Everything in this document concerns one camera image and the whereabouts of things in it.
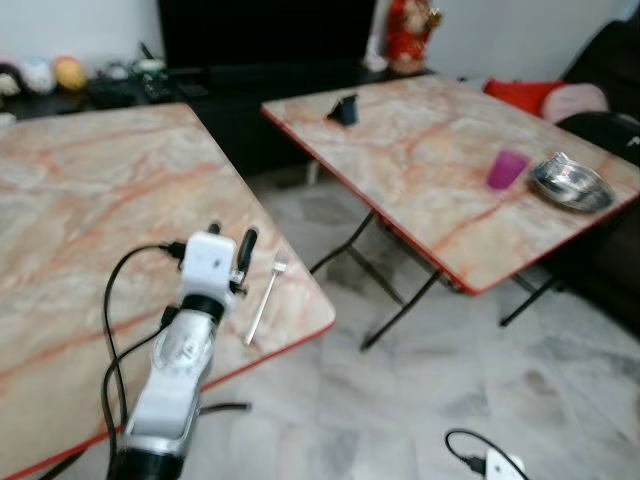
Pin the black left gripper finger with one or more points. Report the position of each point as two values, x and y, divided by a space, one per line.
247 250
214 229

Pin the steel fork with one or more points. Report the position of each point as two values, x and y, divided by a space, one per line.
266 300

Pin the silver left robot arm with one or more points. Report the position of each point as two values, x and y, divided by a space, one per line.
175 380

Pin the black television console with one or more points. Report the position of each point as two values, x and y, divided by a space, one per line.
230 110

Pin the marble folding table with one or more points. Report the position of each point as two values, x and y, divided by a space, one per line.
80 200
430 150

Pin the black phone stand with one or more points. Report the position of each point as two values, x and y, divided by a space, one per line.
345 110

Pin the black television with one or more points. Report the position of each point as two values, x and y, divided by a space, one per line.
270 30

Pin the yellow ball ornament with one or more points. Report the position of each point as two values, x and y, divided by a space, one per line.
68 72

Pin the black chair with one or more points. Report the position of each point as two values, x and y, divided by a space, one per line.
610 132

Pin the steel plate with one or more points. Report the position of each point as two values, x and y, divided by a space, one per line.
585 199

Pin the white ball ornament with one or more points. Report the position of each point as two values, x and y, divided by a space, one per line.
38 75

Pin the steel bowl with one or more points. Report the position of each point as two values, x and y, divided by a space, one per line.
565 175

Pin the black sofa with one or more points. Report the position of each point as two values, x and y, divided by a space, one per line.
612 60

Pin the pink cushion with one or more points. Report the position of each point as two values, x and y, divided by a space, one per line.
580 102

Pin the red seated statue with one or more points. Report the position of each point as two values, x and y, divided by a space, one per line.
408 35

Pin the pink plastic cup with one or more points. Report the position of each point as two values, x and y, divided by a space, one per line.
507 172

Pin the red cushion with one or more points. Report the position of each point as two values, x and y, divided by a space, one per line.
520 97

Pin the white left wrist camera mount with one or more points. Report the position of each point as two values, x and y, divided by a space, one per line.
207 262

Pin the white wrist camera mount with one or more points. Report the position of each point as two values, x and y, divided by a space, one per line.
503 467
207 262

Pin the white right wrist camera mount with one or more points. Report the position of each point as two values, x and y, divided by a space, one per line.
503 467

